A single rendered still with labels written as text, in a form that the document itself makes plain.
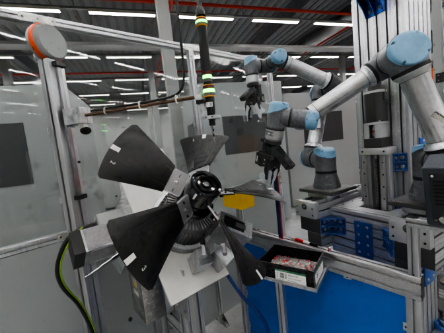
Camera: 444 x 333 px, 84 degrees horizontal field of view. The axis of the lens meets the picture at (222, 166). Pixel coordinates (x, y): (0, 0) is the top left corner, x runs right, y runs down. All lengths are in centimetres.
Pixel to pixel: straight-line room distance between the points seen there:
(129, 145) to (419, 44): 102
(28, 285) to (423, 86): 180
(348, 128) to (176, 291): 492
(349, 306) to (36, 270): 141
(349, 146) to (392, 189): 407
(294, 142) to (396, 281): 381
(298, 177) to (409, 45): 389
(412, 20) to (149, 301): 173
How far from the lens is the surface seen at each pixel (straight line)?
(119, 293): 169
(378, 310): 121
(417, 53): 108
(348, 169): 551
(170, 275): 99
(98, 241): 87
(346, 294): 124
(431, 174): 91
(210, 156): 102
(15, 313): 161
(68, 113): 128
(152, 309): 127
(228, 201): 145
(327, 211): 149
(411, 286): 110
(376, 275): 112
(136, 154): 92
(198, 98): 97
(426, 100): 110
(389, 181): 145
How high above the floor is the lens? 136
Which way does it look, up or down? 5 degrees down
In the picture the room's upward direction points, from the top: 6 degrees counter-clockwise
